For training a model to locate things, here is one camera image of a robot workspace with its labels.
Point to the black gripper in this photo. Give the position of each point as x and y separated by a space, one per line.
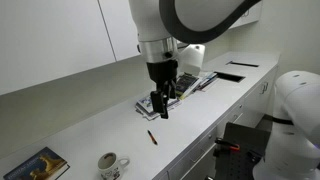
162 71

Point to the white printed mug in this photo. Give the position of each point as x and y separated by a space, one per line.
110 166

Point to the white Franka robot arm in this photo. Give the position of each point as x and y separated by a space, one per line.
200 13

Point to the dark cover magazine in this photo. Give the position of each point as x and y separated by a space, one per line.
186 85

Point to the white blue magazine stack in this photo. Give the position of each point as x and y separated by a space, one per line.
145 106

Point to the black orange pen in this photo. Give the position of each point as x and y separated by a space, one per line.
152 137

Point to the colourful magazine pile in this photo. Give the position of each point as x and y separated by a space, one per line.
207 80

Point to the white lower drawer cabinet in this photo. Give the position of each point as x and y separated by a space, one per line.
233 113

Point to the black orange clamp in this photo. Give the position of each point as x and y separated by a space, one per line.
228 145

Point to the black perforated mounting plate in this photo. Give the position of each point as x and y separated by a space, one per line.
243 156

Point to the wide white cabinet door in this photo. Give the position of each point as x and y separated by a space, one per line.
50 36

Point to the blue hardcover book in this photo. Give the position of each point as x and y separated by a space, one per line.
36 166

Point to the small white wall cabinet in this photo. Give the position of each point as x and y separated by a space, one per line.
248 18

